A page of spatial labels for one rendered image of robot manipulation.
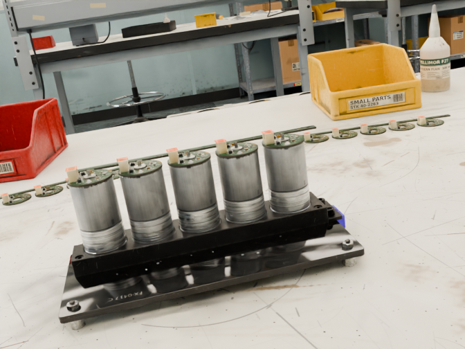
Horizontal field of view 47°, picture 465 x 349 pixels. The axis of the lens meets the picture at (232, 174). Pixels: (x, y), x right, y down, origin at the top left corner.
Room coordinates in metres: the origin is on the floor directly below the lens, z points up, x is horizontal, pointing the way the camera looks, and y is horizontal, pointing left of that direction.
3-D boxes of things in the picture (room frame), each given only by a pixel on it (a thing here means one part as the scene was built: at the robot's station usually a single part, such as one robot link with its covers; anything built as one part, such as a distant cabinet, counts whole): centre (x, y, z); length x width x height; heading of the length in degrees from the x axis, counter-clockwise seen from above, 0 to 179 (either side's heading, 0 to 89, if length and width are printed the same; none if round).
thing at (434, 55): (0.64, -0.26, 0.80); 0.03 x 0.03 x 0.10
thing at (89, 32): (2.66, 0.60, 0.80); 0.15 x 0.12 x 0.10; 8
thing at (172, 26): (2.77, 0.30, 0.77); 0.24 x 0.16 x 0.04; 82
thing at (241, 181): (0.30, 0.00, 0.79); 0.02 x 0.02 x 0.05
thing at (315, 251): (0.28, 0.02, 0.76); 0.16 x 0.07 x 0.01; 99
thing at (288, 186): (0.30, -0.03, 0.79); 0.02 x 0.02 x 0.05
